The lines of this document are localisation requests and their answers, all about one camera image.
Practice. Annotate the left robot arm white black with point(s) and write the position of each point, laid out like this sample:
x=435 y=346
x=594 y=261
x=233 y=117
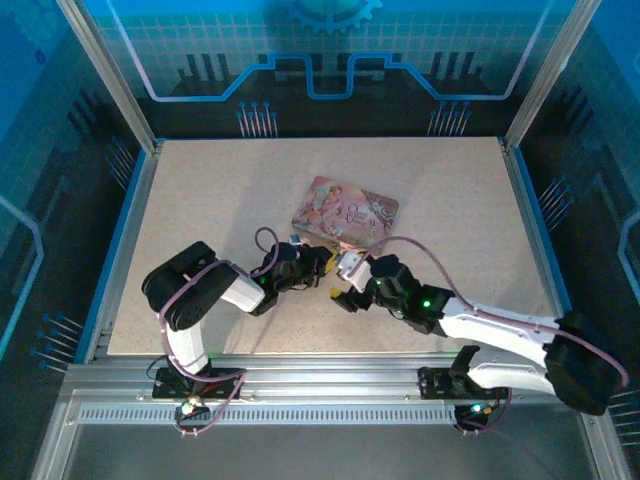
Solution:
x=190 y=305

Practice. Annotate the pink illustrated tin box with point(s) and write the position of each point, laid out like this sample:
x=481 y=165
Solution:
x=345 y=210

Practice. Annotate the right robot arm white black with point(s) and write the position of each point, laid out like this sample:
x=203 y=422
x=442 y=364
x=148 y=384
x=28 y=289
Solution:
x=500 y=325

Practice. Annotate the aluminium front frame rail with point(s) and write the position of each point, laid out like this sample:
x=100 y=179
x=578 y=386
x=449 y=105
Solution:
x=325 y=375

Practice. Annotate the grey metal front panel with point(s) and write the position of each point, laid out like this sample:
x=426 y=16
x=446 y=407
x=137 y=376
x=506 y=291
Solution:
x=325 y=455

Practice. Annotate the aluminium frame corner post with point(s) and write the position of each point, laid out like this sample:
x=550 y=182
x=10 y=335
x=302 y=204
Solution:
x=550 y=75
x=115 y=75

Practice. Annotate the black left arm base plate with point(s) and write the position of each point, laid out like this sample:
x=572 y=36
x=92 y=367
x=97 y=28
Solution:
x=200 y=385

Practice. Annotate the aluminium table side rail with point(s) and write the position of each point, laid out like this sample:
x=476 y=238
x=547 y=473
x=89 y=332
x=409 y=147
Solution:
x=537 y=235
x=127 y=250

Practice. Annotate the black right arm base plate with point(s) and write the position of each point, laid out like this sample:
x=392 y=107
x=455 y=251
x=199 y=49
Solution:
x=445 y=385

